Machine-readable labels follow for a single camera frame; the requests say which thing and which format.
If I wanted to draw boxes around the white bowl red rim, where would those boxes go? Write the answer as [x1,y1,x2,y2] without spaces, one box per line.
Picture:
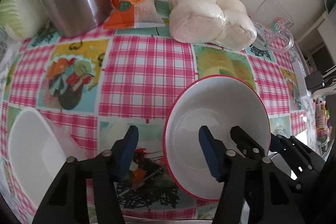
[163,75,270,201]

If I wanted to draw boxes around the colourful candy packs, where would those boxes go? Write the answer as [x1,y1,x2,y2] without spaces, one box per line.
[315,97,332,147]

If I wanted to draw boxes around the white square bowl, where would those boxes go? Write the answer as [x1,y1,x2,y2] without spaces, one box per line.
[8,107,87,207]

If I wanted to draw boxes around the white plastic chair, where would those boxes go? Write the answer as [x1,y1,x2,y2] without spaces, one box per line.
[312,76,336,100]

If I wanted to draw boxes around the black power adapter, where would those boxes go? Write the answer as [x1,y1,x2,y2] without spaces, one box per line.
[305,71,325,90]

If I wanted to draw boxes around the white small box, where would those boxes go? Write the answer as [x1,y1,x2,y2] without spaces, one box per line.
[292,60,309,97]

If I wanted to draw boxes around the checked fruit tablecloth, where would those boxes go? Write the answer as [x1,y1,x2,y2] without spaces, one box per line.
[1,25,316,223]

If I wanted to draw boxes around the white shelf unit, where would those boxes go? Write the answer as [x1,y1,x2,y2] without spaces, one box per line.
[295,0,335,77]

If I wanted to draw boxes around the clear glass mug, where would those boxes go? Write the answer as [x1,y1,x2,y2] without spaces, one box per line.
[252,0,294,53]

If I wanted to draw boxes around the bag of white buns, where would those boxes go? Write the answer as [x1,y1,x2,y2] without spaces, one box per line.
[169,0,257,51]

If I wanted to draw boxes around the napa cabbage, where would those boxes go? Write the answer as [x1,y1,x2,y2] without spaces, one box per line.
[1,0,48,42]

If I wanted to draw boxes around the orange snack packet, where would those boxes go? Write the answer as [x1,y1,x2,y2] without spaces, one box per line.
[104,0,165,30]

